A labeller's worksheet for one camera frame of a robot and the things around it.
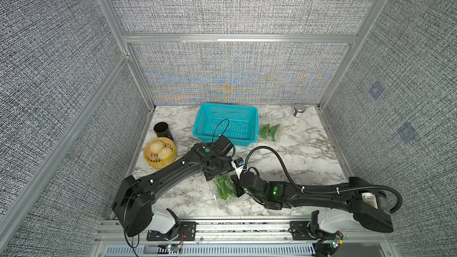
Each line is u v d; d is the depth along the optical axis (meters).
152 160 0.92
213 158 0.56
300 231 0.72
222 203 0.80
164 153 0.90
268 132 1.02
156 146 0.95
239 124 1.10
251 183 0.57
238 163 0.68
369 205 0.42
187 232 0.74
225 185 0.80
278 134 1.01
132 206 0.40
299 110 1.10
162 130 0.97
